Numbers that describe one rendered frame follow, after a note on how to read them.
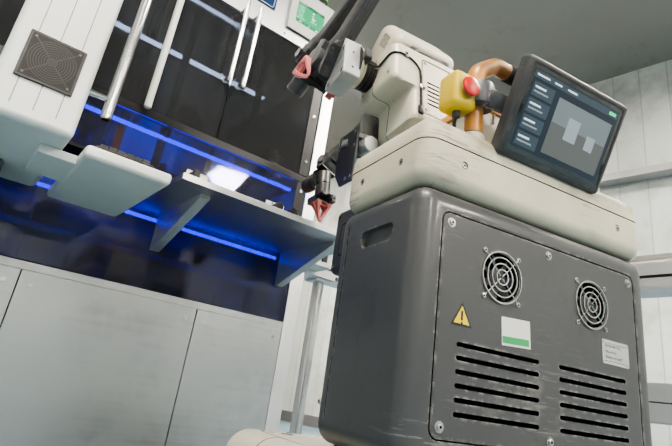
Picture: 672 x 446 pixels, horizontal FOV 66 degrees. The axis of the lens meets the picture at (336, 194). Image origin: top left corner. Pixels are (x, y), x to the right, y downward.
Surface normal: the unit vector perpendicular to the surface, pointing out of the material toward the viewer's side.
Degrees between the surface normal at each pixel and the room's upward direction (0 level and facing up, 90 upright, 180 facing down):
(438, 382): 90
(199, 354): 90
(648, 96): 90
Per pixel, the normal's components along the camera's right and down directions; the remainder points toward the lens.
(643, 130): -0.71, -0.35
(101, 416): 0.62, -0.20
